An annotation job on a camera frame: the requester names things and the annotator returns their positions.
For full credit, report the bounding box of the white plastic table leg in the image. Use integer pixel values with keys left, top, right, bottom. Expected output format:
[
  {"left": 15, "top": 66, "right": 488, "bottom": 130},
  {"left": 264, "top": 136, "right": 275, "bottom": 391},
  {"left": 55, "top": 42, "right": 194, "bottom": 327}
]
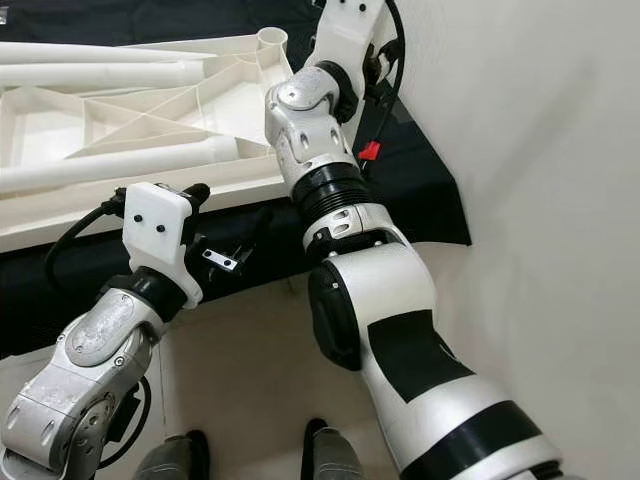
[
  {"left": 0, "top": 135, "right": 239, "bottom": 196},
  {"left": 0, "top": 60, "right": 211, "bottom": 91},
  {"left": 0, "top": 42, "right": 219, "bottom": 66}
]

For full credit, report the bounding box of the white plastic table top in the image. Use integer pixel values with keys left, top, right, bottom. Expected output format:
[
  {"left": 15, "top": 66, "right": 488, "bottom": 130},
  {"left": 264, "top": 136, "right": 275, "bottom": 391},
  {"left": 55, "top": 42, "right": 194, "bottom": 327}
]
[{"left": 0, "top": 27, "right": 291, "bottom": 253}]

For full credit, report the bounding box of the black table cloth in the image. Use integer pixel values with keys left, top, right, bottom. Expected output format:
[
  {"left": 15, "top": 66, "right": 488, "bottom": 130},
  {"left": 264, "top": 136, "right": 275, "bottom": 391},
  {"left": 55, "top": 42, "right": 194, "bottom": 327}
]
[{"left": 0, "top": 0, "right": 473, "bottom": 359}]

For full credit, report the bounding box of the grey left robot foot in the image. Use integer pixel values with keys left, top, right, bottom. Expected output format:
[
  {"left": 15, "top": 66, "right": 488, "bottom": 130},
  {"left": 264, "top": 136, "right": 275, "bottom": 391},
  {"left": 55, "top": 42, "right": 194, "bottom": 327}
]
[{"left": 138, "top": 428, "right": 213, "bottom": 480}]

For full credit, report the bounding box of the grey robot foot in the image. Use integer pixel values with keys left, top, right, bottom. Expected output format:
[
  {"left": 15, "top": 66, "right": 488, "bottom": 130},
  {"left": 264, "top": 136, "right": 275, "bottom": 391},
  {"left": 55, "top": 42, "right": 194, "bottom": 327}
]
[
  {"left": 300, "top": 418, "right": 369, "bottom": 480},
  {"left": 138, "top": 428, "right": 213, "bottom": 480}
]

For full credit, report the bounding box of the grey right robot foot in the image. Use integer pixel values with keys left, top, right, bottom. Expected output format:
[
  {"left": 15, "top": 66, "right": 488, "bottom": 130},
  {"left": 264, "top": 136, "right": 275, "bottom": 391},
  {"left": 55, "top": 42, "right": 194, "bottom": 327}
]
[{"left": 300, "top": 418, "right": 369, "bottom": 480}]

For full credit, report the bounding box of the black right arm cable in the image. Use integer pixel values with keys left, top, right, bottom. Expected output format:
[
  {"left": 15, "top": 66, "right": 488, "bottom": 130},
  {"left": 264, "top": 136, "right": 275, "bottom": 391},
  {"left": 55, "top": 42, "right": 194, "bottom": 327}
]
[{"left": 360, "top": 0, "right": 406, "bottom": 161}]

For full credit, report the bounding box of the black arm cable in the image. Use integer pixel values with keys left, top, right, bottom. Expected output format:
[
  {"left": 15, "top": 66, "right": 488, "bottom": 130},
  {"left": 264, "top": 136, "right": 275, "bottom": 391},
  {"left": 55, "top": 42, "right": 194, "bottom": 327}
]
[
  {"left": 360, "top": 0, "right": 406, "bottom": 161},
  {"left": 45, "top": 188, "right": 129, "bottom": 291}
]

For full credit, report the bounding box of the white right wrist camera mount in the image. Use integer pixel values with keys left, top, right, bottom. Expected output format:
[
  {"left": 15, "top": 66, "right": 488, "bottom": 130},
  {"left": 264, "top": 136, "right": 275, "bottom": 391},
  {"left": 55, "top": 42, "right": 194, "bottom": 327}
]
[{"left": 310, "top": 0, "right": 396, "bottom": 96}]

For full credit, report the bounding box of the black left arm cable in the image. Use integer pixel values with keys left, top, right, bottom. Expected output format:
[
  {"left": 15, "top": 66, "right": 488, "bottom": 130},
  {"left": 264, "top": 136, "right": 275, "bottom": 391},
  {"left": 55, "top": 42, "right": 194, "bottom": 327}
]
[{"left": 45, "top": 188, "right": 129, "bottom": 291}]

